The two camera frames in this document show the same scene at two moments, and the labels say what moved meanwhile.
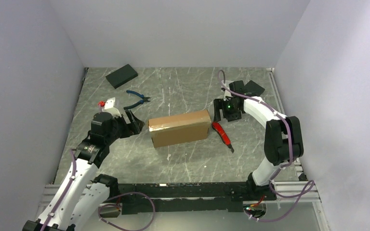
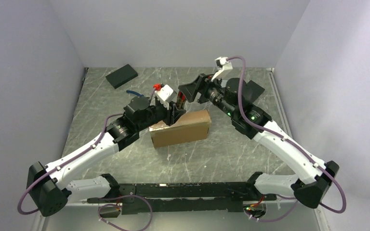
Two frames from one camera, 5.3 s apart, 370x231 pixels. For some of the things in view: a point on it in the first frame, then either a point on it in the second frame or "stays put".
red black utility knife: [223, 134] -> [181, 99]
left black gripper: [129, 128] -> [173, 115]
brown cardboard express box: [179, 128] stays put
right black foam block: [251, 88] stays put
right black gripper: [219, 104] -> [201, 84]
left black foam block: [121, 76] stays put
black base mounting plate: [166, 198] stays put
